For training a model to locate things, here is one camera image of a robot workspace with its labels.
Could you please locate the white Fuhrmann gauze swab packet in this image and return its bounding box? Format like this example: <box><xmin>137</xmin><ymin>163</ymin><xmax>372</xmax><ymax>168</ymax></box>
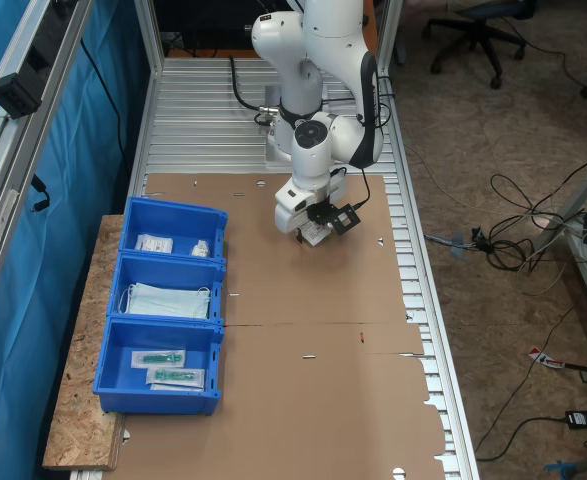
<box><xmin>297</xmin><ymin>222</ymin><xmax>332</xmax><ymax>248</ymax></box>

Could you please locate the brown cardboard sheet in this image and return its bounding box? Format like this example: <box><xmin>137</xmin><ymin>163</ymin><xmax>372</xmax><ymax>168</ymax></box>
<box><xmin>105</xmin><ymin>322</ymin><xmax>449</xmax><ymax>480</ymax></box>
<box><xmin>140</xmin><ymin>173</ymin><xmax>427</xmax><ymax>357</ymax></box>

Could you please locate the blue bin with gauze packets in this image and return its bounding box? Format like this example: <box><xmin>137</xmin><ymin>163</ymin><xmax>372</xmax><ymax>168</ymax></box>
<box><xmin>119</xmin><ymin>195</ymin><xmax>229</xmax><ymax>264</ymax></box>

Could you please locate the blue bin with masks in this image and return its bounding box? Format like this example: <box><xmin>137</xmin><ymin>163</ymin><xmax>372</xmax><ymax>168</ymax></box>
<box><xmin>106</xmin><ymin>251</ymin><xmax>227</xmax><ymax>326</ymax></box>

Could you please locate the flat white gauze packet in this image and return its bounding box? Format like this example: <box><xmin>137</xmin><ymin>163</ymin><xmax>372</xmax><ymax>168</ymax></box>
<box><xmin>134</xmin><ymin>233</ymin><xmax>174</xmax><ymax>253</ymax></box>

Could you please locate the stack of white face masks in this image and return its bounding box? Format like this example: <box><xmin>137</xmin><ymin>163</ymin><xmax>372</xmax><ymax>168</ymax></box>
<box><xmin>118</xmin><ymin>282</ymin><xmax>212</xmax><ymax>320</ymax></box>

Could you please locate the blue tape piece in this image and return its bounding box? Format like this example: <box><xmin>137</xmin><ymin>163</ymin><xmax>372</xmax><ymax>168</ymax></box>
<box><xmin>450</xmin><ymin>232</ymin><xmax>470</xmax><ymax>261</ymax></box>

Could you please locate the clear packet with green syringe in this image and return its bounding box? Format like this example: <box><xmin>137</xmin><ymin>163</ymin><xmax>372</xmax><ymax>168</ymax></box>
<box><xmin>131</xmin><ymin>349</ymin><xmax>187</xmax><ymax>369</ymax></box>
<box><xmin>146</xmin><ymin>368</ymin><xmax>207</xmax><ymax>392</ymax></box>

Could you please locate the blue bin with syringe packets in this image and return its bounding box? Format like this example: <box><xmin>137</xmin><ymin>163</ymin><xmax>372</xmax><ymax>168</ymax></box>
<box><xmin>92</xmin><ymin>315</ymin><xmax>224</xmax><ymax>416</ymax></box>

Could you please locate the OSB wood board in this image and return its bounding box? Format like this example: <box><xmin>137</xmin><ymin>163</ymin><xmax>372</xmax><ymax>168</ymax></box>
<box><xmin>41</xmin><ymin>214</ymin><xmax>129</xmax><ymax>471</ymax></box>

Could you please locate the black office chair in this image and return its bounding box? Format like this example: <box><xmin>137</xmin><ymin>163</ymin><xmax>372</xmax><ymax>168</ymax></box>
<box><xmin>421</xmin><ymin>0</ymin><xmax>538</xmax><ymax>90</ymax></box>

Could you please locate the red white label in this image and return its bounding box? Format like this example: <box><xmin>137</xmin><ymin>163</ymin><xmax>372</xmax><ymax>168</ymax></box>
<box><xmin>527</xmin><ymin>346</ymin><xmax>565</xmax><ymax>370</ymax></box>

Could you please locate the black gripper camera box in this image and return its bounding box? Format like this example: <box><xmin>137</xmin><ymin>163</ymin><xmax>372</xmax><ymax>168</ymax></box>
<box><xmin>307</xmin><ymin>197</ymin><xmax>362</xmax><ymax>236</ymax></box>

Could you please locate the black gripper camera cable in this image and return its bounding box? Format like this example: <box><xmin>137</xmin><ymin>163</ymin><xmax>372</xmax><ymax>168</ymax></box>
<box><xmin>352</xmin><ymin>74</ymin><xmax>395</xmax><ymax>209</ymax></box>

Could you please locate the thin black hanging cable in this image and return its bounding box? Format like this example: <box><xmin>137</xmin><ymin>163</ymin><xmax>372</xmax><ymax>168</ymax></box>
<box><xmin>79</xmin><ymin>38</ymin><xmax>127</xmax><ymax>169</ymax></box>

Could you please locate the aluminium frame post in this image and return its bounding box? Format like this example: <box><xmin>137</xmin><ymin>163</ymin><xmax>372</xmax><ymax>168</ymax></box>
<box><xmin>375</xmin><ymin>0</ymin><xmax>405</xmax><ymax>76</ymax></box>
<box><xmin>133</xmin><ymin>0</ymin><xmax>167</xmax><ymax>169</ymax></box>

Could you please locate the black floor cable bundle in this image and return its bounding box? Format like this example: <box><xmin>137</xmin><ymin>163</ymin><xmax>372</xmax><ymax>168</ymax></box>
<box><xmin>472</xmin><ymin>172</ymin><xmax>587</xmax><ymax>274</ymax></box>

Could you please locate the black hanging cable with ferrite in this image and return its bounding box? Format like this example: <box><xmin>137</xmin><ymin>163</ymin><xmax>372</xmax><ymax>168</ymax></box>
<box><xmin>28</xmin><ymin>173</ymin><xmax>53</xmax><ymax>214</ymax></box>

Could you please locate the long aluminium frame beam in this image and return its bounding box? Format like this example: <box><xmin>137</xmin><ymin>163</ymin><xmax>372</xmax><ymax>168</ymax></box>
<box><xmin>0</xmin><ymin>0</ymin><xmax>95</xmax><ymax>321</ymax></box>

